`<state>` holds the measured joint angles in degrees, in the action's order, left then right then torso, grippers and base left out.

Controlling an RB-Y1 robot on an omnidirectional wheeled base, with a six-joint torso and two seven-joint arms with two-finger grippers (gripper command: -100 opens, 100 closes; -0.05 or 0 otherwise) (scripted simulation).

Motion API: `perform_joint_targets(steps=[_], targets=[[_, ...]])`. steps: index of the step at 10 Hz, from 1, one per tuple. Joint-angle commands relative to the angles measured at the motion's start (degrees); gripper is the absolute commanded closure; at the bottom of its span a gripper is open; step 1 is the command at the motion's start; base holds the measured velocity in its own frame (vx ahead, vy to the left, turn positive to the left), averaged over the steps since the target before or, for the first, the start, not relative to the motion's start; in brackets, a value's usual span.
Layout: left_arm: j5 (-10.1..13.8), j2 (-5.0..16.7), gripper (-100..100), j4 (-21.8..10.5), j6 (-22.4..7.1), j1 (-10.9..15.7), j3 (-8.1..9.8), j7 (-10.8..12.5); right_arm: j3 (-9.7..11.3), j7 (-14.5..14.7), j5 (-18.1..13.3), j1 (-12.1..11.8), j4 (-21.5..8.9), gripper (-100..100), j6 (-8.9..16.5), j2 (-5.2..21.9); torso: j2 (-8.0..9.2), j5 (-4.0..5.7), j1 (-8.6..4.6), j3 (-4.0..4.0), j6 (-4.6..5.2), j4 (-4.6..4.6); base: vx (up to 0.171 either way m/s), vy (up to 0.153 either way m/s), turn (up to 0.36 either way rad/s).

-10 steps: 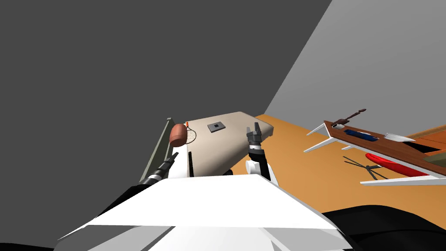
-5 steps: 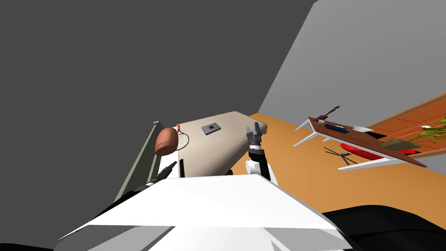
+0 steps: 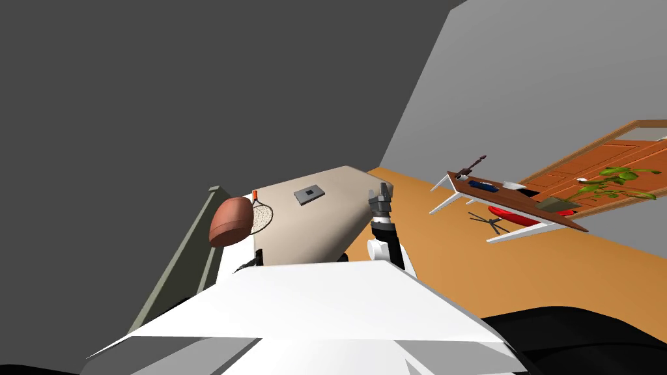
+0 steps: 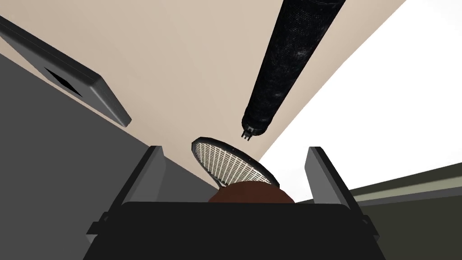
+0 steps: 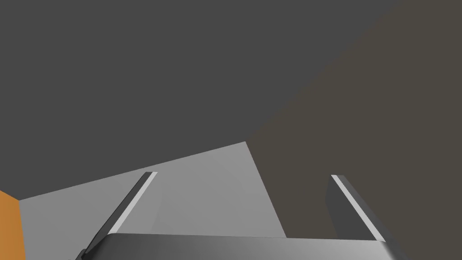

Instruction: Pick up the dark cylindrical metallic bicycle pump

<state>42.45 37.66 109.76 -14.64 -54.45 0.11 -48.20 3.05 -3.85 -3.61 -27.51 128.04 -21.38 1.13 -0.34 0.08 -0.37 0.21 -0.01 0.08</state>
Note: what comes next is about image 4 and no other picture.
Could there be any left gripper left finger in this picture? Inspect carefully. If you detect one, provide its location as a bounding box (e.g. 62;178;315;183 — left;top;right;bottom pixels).
107;145;166;217

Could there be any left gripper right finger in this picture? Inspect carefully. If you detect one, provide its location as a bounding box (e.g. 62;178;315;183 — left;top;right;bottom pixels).
304;146;365;217

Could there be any brown round object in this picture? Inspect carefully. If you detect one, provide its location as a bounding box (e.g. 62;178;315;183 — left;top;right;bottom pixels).
208;181;296;204

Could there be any black tennis racket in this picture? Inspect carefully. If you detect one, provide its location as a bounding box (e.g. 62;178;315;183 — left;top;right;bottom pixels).
191;137;280;189

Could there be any grey flat box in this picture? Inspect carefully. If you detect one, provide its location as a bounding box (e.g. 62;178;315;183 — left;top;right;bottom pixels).
0;15;132;128

